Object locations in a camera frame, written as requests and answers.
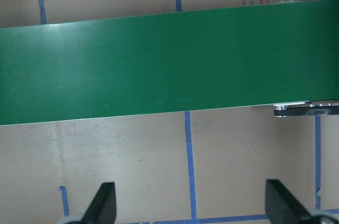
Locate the green conveyor belt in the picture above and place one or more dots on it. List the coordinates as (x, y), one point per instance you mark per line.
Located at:
(209, 59)

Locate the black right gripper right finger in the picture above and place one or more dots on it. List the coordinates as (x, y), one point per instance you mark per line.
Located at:
(282, 207)

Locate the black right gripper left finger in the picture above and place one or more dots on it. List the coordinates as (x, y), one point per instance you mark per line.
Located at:
(103, 208)

